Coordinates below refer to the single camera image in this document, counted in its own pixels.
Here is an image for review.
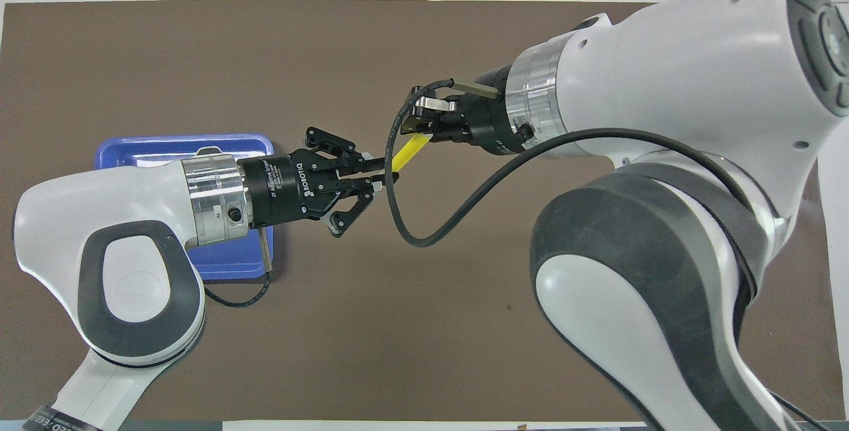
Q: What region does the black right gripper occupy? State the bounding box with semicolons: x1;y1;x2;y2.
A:
400;64;526;154

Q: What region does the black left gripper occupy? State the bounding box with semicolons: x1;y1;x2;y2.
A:
237;126;401;239

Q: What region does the yellow highlighter pen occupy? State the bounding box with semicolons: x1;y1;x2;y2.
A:
391;133;429;174

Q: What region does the brown table mat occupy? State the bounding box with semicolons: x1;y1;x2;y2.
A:
0;0;846;422

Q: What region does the blue plastic tray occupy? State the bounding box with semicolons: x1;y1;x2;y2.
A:
95;133;275;281

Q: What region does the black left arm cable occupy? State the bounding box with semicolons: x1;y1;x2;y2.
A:
202;228;275;308

